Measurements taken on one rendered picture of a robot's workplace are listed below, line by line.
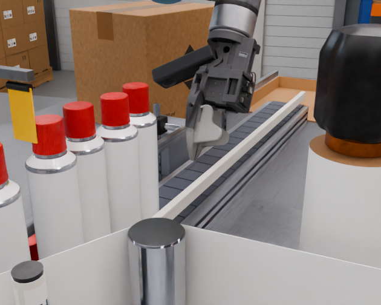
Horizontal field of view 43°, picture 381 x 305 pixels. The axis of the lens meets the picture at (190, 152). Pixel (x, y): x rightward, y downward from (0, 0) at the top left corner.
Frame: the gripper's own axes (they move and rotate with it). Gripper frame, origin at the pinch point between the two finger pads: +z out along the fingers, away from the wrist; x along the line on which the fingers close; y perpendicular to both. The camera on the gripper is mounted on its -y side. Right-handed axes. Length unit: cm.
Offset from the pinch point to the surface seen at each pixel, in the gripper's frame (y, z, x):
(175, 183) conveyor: -2.1, 5.5, 1.4
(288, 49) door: -102, -155, 381
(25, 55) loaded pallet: -321, -85, 265
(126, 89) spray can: 0.3, -4.0, -22.7
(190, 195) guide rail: 4.9, 6.8, -6.8
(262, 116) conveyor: -1.5, -15.3, 37.2
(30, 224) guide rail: -2.8, 13.9, -29.7
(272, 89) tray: -12, -32, 74
